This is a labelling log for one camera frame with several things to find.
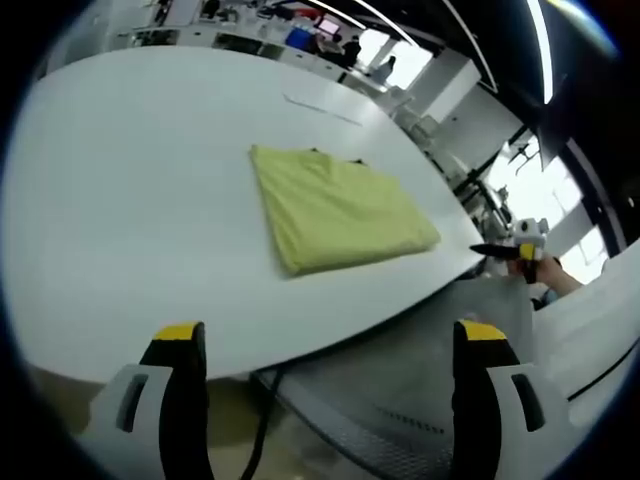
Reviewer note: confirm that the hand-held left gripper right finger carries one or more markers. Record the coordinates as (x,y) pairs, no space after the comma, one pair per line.
(472,420)

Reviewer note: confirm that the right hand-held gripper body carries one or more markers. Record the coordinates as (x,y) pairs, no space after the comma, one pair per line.
(531,231)

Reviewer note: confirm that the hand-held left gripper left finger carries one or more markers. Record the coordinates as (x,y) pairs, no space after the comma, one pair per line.
(185,415)

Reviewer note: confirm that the yellow blue grey garment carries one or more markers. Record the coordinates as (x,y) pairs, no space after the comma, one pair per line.
(340,210)

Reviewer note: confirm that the black metal stand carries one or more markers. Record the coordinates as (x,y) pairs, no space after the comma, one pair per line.
(485,195)

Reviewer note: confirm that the mesh office chair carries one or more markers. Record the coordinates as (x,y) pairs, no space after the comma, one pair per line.
(360,435)

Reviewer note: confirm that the ceiling light strip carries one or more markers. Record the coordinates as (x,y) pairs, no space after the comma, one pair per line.
(544,50)

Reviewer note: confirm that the blue bin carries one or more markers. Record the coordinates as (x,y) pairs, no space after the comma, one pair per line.
(298,38)

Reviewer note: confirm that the white counter row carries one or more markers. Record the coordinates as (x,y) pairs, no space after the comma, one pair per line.
(225,42)

